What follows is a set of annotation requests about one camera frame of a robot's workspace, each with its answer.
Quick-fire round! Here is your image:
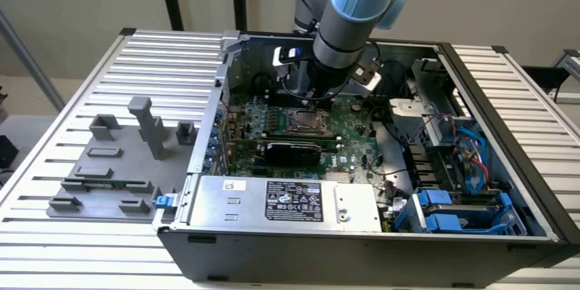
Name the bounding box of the blue disk bay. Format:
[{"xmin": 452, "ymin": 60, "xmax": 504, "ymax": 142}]
[{"xmin": 392, "ymin": 187, "xmax": 516, "ymax": 234}]

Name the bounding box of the grey aluminium frame bar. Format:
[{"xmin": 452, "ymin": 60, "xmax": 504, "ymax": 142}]
[{"xmin": 0, "ymin": 7, "xmax": 65, "ymax": 112}]

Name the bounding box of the black open PC case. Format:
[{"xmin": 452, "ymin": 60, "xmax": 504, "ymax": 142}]
[{"xmin": 154, "ymin": 29, "xmax": 573, "ymax": 286}]

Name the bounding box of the CPU socket with metal frame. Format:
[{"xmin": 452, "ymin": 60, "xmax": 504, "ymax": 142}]
[{"xmin": 281, "ymin": 107, "xmax": 334, "ymax": 135}]

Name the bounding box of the white black wrist camera box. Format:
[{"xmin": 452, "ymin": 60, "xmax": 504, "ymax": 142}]
[{"xmin": 272, "ymin": 46, "xmax": 304, "ymax": 67}]

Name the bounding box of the black box object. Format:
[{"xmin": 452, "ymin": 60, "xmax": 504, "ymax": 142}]
[{"xmin": 0, "ymin": 134, "xmax": 20, "ymax": 169}]

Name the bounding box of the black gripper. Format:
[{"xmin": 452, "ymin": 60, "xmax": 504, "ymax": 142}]
[{"xmin": 309, "ymin": 60, "xmax": 360, "ymax": 102}]

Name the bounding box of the green motherboard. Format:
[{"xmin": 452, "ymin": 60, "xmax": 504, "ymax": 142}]
[{"xmin": 225, "ymin": 94, "xmax": 412, "ymax": 199}]

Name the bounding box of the red thin wire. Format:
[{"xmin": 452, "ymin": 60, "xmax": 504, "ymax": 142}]
[{"xmin": 461, "ymin": 149, "xmax": 490, "ymax": 177}]

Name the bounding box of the silver metal drive cage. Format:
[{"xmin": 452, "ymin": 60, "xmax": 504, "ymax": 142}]
[{"xmin": 388, "ymin": 58, "xmax": 473, "ymax": 149}]

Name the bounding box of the black graphics card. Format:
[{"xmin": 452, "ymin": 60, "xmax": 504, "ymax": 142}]
[{"xmin": 261, "ymin": 140, "xmax": 324, "ymax": 169}]

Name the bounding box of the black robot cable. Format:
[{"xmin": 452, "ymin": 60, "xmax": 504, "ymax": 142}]
[{"xmin": 274, "ymin": 65, "xmax": 318, "ymax": 101}]

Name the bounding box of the blue case latch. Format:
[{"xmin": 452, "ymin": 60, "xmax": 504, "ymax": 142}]
[{"xmin": 153, "ymin": 192, "xmax": 178, "ymax": 210}]

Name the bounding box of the silver power supply unit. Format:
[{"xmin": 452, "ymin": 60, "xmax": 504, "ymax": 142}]
[{"xmin": 185, "ymin": 175, "xmax": 382, "ymax": 234}]

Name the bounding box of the white box on wrist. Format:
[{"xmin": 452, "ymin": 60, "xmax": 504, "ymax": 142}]
[{"xmin": 352, "ymin": 63, "xmax": 384, "ymax": 91}]

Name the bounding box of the blue flat wire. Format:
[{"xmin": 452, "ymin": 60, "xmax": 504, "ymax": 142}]
[{"xmin": 454, "ymin": 126, "xmax": 490, "ymax": 197}]

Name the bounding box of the grey parts rack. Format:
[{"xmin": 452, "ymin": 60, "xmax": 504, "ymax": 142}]
[{"xmin": 46, "ymin": 96, "xmax": 201, "ymax": 223}]

